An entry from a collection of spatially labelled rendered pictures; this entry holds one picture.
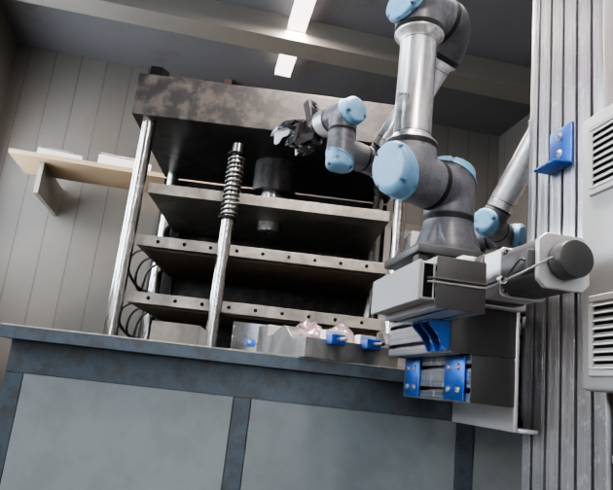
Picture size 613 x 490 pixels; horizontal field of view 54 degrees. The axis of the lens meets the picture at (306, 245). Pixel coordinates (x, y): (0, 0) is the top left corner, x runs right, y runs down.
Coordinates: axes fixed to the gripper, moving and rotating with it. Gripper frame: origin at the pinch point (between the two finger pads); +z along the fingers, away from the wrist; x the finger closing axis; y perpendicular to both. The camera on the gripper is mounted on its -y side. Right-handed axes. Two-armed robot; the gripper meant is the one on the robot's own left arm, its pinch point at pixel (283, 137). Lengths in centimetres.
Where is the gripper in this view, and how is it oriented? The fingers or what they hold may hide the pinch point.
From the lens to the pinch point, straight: 186.9
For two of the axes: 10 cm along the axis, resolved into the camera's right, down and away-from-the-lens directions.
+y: -2.1, 9.3, -3.1
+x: 7.8, 3.5, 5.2
